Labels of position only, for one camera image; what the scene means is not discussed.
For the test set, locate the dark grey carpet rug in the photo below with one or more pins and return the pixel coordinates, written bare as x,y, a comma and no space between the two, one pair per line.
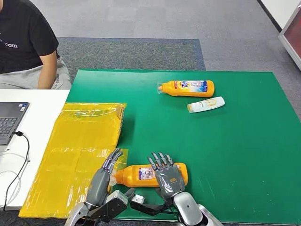
129,54

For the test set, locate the orange detergent bottle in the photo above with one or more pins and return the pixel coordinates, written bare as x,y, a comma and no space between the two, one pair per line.
188,89
129,176

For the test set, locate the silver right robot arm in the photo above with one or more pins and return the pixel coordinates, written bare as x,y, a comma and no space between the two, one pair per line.
188,209

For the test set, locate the green table mat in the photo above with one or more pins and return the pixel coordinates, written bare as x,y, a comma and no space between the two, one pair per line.
211,149

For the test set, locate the white framed board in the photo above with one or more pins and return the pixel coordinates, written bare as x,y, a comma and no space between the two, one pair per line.
293,34

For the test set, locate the person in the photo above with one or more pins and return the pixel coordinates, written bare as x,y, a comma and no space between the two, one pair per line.
19,31

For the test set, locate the grey laptop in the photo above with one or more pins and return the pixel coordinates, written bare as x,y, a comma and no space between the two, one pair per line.
10,120

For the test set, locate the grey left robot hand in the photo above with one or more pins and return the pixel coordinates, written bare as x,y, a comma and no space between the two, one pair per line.
99,187

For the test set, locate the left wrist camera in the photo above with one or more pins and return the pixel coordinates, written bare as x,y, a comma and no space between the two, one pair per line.
112,204

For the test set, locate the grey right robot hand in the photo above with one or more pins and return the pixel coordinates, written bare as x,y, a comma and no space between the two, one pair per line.
169,181

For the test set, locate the yellow plastic-wrapped flat box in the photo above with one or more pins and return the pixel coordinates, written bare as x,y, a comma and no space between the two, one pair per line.
70,149

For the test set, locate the person's left forearm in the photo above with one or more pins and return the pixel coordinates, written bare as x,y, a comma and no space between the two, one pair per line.
47,71

